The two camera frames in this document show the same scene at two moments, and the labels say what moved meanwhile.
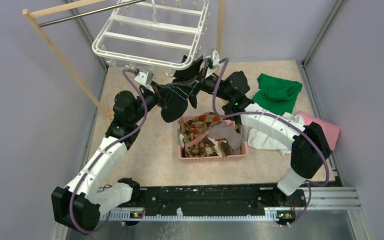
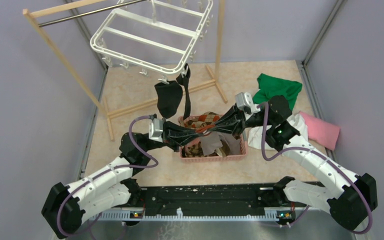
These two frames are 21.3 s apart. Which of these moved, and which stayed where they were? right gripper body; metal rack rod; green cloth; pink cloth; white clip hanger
Moved: right gripper body
Stayed: white clip hanger; green cloth; metal rack rod; pink cloth
